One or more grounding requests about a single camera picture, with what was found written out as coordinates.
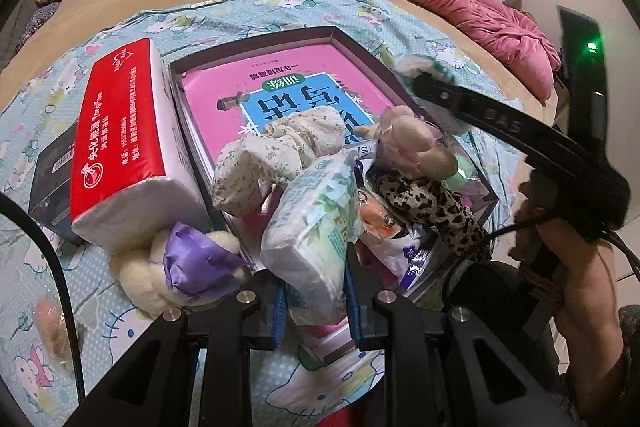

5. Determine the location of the green printed tissue pack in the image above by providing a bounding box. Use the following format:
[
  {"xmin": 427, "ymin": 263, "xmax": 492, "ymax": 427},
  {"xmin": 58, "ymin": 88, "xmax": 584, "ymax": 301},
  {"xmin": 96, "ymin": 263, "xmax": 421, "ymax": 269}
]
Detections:
[{"xmin": 260, "ymin": 151, "xmax": 362, "ymax": 326}]

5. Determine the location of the white plush purple satin scrunchie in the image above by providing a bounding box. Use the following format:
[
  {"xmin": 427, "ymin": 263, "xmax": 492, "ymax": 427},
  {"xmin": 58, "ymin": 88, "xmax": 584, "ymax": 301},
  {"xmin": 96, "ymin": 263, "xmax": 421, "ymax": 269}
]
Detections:
[{"xmin": 110, "ymin": 222, "xmax": 254, "ymax": 321}]

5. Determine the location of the clear wrapped peach scrunchie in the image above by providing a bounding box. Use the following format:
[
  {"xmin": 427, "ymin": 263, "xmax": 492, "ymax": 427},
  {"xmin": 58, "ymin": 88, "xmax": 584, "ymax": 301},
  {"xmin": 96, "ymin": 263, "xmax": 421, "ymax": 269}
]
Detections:
[{"xmin": 30, "ymin": 296, "xmax": 79, "ymax": 371}]

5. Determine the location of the pale fluffy cloth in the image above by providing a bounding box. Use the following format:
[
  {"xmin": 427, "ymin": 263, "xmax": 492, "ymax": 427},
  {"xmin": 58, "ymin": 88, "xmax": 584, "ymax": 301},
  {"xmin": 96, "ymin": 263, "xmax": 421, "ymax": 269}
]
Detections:
[{"xmin": 394, "ymin": 55, "xmax": 457, "ymax": 84}]

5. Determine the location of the pink book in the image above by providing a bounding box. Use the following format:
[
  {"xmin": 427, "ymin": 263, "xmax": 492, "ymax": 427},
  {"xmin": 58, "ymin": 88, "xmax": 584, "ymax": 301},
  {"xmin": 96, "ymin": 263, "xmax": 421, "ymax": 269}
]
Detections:
[{"xmin": 180, "ymin": 42, "xmax": 402, "ymax": 229}]

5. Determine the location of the person's right hand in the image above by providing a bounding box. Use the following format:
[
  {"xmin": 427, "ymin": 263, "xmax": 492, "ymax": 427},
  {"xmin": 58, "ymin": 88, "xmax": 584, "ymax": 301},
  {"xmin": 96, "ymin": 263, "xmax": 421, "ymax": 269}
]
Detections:
[{"xmin": 514, "ymin": 193, "xmax": 572, "ymax": 289}]

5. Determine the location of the grey patterned cloth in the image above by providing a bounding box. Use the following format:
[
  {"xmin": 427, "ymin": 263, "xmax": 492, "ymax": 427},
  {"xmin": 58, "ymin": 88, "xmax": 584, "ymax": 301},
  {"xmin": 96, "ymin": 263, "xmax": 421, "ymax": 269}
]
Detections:
[{"xmin": 15, "ymin": 1, "xmax": 62, "ymax": 54}]

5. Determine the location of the white floral scrunchie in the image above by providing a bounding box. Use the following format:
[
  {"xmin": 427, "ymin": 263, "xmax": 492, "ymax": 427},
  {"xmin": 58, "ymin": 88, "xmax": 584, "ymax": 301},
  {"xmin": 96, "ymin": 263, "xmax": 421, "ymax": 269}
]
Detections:
[{"xmin": 210, "ymin": 105, "xmax": 347, "ymax": 219}]

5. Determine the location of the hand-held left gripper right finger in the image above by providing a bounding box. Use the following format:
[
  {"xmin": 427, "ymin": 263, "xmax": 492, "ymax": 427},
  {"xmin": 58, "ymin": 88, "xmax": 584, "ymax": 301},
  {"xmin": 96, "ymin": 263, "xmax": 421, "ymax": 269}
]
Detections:
[{"xmin": 342, "ymin": 251, "xmax": 576, "ymax": 427}]

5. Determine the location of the black cardboard box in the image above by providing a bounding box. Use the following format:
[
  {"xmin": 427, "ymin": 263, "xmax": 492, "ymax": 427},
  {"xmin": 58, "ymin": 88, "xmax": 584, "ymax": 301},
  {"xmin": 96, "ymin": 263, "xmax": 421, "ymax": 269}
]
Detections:
[{"xmin": 27, "ymin": 126, "xmax": 84, "ymax": 249}]

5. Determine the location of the leopard print scrunchie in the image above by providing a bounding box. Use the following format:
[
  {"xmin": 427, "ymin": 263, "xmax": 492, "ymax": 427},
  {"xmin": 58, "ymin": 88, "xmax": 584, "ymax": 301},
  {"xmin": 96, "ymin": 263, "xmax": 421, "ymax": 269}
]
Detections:
[{"xmin": 372, "ymin": 174, "xmax": 494, "ymax": 261}]

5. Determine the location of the pink beige plush scrunchie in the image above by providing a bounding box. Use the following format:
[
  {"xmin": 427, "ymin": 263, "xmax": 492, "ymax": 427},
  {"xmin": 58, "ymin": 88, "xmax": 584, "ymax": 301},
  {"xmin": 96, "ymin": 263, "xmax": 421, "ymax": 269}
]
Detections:
[{"xmin": 369, "ymin": 105, "xmax": 459, "ymax": 184}]

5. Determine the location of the dark shallow box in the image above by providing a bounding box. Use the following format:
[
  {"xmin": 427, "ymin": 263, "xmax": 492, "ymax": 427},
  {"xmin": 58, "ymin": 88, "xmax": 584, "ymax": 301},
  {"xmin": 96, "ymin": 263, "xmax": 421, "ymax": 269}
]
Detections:
[{"xmin": 167, "ymin": 25, "xmax": 501, "ymax": 369}]

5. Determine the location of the person's right forearm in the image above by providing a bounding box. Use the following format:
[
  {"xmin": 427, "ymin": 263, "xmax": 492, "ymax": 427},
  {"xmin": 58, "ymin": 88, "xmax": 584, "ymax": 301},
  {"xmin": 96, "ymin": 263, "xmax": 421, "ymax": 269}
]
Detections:
[{"xmin": 537, "ymin": 227, "xmax": 632, "ymax": 379}]

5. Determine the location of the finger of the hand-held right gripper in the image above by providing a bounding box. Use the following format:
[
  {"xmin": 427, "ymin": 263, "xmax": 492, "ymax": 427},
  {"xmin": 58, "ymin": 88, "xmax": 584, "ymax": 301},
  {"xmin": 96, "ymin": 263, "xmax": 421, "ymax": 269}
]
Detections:
[{"xmin": 411, "ymin": 73, "xmax": 535, "ymax": 168}]

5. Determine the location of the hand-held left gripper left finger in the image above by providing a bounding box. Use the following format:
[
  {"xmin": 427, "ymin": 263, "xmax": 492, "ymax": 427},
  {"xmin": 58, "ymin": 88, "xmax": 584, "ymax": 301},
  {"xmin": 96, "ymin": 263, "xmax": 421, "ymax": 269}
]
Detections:
[{"xmin": 65, "ymin": 271, "xmax": 292, "ymax": 427}]

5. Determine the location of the teal cartoon printed blanket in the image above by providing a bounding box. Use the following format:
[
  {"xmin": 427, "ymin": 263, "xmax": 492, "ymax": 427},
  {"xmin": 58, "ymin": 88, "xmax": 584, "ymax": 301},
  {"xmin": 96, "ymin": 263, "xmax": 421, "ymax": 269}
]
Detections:
[{"xmin": 0, "ymin": 0, "xmax": 521, "ymax": 427}]

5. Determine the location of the black cable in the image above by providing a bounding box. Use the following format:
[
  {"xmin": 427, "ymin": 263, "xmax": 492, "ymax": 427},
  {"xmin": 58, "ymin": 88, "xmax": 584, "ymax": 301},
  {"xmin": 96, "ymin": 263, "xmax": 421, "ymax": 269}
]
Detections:
[
  {"xmin": 490, "ymin": 216, "xmax": 640, "ymax": 279},
  {"xmin": 0, "ymin": 191, "xmax": 87, "ymax": 404}
]

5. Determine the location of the red tissue pack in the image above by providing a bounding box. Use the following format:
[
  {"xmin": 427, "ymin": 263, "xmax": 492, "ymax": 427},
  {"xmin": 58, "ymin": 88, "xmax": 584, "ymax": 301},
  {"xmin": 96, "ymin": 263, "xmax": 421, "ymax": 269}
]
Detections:
[{"xmin": 69, "ymin": 38, "xmax": 214, "ymax": 254}]

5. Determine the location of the person's dark patterned clothing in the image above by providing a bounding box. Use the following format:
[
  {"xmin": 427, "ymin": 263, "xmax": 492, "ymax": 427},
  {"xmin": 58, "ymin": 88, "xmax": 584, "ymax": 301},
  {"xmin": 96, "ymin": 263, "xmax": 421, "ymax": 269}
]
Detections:
[{"xmin": 616, "ymin": 304, "xmax": 640, "ymax": 413}]

